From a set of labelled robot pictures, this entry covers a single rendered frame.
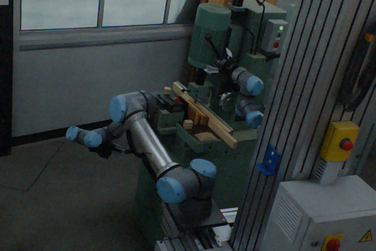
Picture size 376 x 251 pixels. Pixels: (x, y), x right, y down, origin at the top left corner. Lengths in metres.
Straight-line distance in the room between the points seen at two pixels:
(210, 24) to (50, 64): 1.57
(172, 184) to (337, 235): 0.63
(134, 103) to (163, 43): 2.13
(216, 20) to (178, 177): 0.91
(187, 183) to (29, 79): 2.02
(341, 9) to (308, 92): 0.29
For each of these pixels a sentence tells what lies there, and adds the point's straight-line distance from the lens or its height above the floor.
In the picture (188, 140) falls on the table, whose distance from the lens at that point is 2.58.
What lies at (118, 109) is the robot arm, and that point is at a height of 1.18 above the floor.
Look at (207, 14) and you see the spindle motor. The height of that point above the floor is 1.49.
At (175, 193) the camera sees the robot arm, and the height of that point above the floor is 1.00.
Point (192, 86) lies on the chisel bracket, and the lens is 2.71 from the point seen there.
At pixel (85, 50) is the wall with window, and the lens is 3.83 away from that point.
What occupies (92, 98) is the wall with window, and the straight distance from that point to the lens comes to 4.05.
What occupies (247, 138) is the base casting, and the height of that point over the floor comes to 0.80.
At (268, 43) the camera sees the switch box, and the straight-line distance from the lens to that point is 2.68.
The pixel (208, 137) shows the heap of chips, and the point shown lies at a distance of 2.55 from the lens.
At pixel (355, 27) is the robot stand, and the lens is 1.60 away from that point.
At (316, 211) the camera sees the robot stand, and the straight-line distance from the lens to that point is 1.68.
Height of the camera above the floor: 2.16
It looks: 27 degrees down
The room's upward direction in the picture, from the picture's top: 11 degrees clockwise
